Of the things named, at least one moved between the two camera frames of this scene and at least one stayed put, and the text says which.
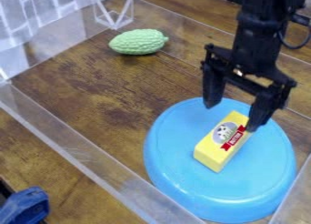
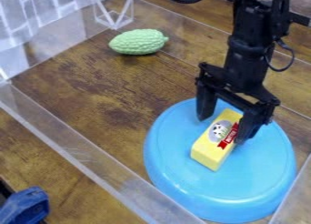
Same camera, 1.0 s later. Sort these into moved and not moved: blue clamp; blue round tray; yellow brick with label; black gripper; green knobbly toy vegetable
Moved: yellow brick with label; black gripper
Not moved: blue round tray; blue clamp; green knobbly toy vegetable
